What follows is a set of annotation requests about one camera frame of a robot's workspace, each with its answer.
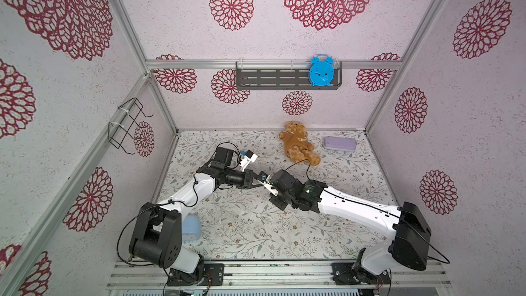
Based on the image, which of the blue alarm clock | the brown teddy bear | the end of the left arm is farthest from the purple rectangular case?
the end of the left arm

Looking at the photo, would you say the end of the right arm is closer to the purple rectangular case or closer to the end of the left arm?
the end of the left arm

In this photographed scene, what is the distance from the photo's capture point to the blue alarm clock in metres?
0.89

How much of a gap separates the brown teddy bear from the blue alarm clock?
0.28 meters

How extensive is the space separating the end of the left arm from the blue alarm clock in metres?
0.50

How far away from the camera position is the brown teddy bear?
1001mm

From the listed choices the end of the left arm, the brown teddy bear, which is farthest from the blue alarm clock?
the end of the left arm

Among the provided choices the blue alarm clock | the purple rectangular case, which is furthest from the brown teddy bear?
the blue alarm clock

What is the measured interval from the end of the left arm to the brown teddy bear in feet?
1.04

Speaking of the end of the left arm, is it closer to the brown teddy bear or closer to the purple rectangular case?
the brown teddy bear

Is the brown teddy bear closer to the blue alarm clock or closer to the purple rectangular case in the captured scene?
the purple rectangular case

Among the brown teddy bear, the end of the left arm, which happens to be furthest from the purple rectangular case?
the end of the left arm

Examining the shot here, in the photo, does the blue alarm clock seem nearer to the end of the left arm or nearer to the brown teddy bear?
the brown teddy bear

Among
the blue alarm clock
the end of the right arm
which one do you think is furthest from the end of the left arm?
the blue alarm clock

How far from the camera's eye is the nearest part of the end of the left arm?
720mm
